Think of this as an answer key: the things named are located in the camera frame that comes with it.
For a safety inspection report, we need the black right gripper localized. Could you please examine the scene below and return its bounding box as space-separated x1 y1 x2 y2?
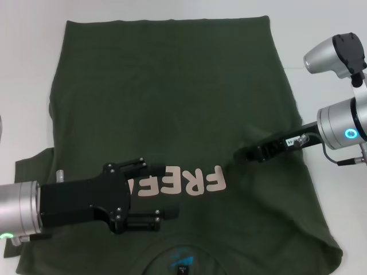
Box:
233 121 325 164

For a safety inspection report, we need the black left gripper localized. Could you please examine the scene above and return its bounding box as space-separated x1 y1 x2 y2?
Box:
38 156 180 235

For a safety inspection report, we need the dark green FREE! t-shirt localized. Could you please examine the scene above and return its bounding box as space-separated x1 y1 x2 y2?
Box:
14 15 344 275

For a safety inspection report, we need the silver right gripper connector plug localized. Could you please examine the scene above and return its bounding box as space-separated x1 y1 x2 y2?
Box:
294 134 310 147

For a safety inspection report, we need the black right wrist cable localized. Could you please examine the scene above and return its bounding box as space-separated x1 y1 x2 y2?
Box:
321 142 367 167

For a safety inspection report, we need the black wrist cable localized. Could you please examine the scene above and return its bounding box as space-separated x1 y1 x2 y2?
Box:
10 233 53 246
321 142 367 167

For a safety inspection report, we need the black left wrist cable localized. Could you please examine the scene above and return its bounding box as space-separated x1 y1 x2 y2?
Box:
10 233 53 246

